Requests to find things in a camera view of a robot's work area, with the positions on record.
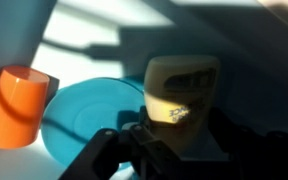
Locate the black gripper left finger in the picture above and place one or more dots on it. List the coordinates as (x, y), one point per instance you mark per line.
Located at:
(124, 156)

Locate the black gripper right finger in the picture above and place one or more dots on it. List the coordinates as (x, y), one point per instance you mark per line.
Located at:
(267, 156)

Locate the blue plastic plate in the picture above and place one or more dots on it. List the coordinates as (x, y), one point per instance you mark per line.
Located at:
(84, 116)

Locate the orange plastic cup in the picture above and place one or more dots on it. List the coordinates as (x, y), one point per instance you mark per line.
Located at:
(14, 106)

